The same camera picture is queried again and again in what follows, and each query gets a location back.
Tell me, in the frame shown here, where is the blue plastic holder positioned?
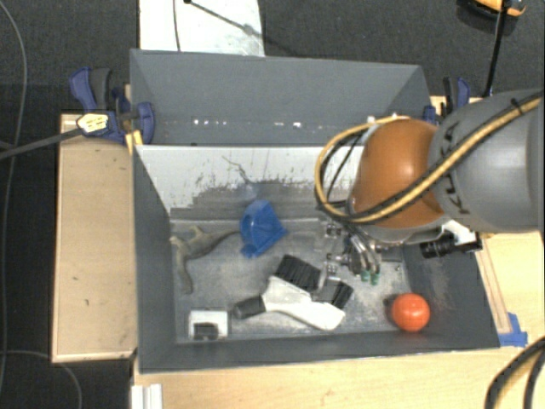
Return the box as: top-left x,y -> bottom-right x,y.
238,199 -> 290,259

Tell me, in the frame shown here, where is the orange ball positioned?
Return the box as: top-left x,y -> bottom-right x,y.
384,292 -> 432,333

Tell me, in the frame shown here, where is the small black ribbed block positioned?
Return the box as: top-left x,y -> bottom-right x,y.
317,279 -> 355,311

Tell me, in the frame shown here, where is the grey metal bin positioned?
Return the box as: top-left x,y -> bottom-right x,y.
128,48 -> 502,372

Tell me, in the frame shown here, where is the black cylinder on white bracket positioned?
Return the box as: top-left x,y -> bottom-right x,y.
418,219 -> 485,260

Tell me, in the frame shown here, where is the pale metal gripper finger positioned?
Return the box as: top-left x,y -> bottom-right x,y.
324,251 -> 347,275
318,222 -> 344,240

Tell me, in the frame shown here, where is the white and black small box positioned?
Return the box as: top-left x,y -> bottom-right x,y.
187,308 -> 229,341

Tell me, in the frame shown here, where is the large black ribbed block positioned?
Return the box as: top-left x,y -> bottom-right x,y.
273,254 -> 326,292

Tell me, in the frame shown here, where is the grey-brown forked toy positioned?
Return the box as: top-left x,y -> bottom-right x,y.
169,225 -> 240,296

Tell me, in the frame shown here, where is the pale wood flat board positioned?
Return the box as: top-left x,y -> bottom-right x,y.
50,112 -> 140,364

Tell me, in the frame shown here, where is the white handle with black nozzle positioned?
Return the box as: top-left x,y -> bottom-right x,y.
232,275 -> 347,331

